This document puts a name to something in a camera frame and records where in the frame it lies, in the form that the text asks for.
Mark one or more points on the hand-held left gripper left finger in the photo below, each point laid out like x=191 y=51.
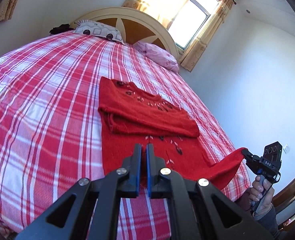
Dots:
x=138 y=170

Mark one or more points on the pink floral pillow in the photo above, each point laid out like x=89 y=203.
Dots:
x=157 y=55

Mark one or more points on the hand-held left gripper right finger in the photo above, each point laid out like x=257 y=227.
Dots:
x=149 y=170

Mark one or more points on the window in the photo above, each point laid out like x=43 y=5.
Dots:
x=190 y=22

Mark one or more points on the person's right forearm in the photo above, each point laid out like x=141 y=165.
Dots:
x=268 y=222

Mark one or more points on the red plaid bed sheet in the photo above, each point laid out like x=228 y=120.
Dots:
x=50 y=92

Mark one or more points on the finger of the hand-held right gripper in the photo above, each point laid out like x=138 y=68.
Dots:
x=248 y=156

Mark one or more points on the red embroidered sweater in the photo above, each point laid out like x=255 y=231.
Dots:
x=142 y=110

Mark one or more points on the dark cloth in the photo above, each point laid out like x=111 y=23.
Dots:
x=60 y=29

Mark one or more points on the white patterned pillow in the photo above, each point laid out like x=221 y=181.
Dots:
x=100 y=30

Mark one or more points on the brown wooden furniture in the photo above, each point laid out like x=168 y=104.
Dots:
x=292 y=192

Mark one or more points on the cream wooden headboard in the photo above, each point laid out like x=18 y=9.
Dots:
x=137 y=20

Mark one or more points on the person's right hand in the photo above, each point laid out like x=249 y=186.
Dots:
x=266 y=197

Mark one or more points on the white wall socket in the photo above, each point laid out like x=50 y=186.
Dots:
x=286 y=148

